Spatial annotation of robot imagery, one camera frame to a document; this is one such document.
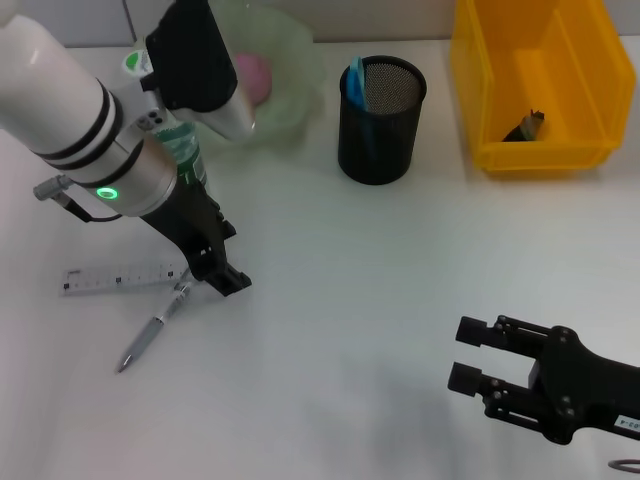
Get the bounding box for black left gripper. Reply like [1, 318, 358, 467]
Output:
[138, 178, 253, 299]

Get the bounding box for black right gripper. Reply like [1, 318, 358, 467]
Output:
[447, 314, 640, 446]

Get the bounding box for silver ballpoint pen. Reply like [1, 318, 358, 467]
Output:
[114, 281, 194, 375]

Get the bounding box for clear plastic ruler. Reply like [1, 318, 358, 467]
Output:
[60, 262, 194, 297]

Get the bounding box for clear green-label water bottle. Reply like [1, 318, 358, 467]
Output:
[122, 48, 210, 202]

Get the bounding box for pink peach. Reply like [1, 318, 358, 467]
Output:
[234, 52, 275, 108]

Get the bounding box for blue scissors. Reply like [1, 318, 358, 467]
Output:
[346, 55, 377, 114]

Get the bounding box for green plastic wrapper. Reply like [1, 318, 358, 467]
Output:
[502, 108, 549, 144]

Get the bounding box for black mesh pen cup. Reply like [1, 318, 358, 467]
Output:
[337, 54, 429, 186]

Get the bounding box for translucent green fruit bowl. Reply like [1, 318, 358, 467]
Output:
[209, 2, 326, 149]

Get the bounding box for yellow plastic bin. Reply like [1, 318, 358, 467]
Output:
[449, 0, 639, 180]

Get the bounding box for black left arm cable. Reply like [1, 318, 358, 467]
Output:
[32, 174, 124, 223]

